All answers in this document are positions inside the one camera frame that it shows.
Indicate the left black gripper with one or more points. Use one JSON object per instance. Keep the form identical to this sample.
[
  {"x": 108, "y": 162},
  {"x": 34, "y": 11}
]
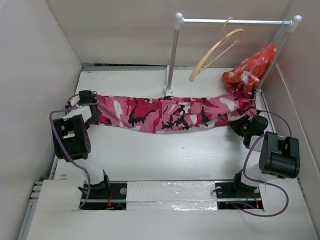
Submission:
[{"x": 97, "y": 114}]

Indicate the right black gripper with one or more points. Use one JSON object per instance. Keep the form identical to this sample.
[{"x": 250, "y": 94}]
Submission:
[{"x": 236, "y": 124}]

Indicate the pink camouflage trousers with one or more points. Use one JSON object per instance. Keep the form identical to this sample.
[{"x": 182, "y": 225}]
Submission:
[{"x": 172, "y": 113}]

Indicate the beige wooden hanger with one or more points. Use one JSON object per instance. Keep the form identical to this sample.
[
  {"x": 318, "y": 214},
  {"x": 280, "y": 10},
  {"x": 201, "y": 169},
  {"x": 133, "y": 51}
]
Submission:
[{"x": 231, "y": 37}]

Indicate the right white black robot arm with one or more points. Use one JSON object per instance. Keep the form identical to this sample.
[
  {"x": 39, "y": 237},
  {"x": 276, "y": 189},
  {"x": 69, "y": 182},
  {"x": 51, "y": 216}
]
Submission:
[{"x": 279, "y": 157}]

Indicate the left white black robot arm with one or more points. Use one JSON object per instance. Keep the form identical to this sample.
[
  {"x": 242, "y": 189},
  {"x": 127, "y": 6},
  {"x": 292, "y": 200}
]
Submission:
[{"x": 71, "y": 140}]

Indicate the orange white patterned garment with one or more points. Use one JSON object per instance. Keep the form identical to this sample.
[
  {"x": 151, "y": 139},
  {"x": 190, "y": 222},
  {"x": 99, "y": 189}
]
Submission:
[{"x": 231, "y": 79}]

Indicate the silver taped white panel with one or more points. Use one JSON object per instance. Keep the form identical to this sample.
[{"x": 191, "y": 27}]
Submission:
[{"x": 171, "y": 196}]

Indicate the white clothes rack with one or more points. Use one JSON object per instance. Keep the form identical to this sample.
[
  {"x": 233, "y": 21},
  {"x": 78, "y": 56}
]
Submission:
[{"x": 291, "y": 26}]

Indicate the black mounting rail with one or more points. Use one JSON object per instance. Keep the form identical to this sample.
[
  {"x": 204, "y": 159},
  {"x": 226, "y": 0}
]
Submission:
[{"x": 227, "y": 198}]

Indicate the light blue wire hanger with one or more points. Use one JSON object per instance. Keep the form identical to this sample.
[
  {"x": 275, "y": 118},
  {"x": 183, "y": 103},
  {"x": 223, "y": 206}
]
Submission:
[{"x": 255, "y": 66}]

